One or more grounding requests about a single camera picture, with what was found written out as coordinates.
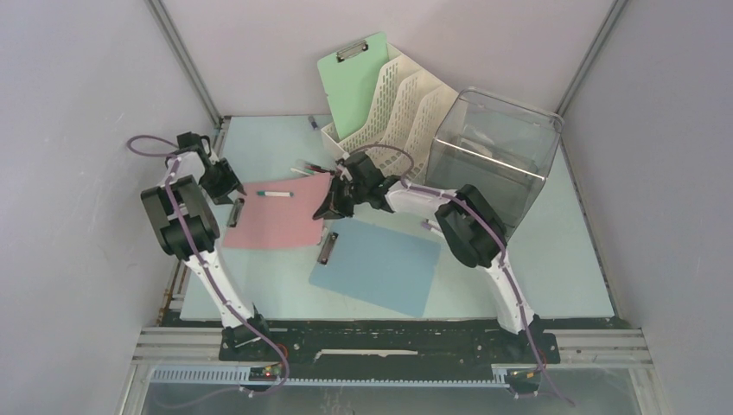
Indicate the teal cap marker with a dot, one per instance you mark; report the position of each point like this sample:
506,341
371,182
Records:
275,194

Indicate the white file organizer rack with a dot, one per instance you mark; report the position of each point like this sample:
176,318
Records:
409,104

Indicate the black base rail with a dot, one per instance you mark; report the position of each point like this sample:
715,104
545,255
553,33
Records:
396,349

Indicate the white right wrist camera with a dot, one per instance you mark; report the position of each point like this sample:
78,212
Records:
341,174

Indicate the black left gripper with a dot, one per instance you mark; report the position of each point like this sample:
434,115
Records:
229,184

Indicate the blue clipboard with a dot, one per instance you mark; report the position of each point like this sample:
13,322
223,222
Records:
380,266

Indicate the green clipboard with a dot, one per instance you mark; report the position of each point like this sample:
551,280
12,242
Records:
349,77

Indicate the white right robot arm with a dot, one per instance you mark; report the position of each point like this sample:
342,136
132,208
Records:
472,229

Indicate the clear grey drawer box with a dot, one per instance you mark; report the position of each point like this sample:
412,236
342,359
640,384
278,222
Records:
500,146

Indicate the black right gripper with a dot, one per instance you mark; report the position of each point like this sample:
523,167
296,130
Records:
335,206

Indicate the pink clipboard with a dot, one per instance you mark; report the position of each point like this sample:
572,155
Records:
273,223

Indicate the light green cap marker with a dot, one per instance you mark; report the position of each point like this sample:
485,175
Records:
303,172

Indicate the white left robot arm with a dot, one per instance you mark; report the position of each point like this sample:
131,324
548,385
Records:
180,214

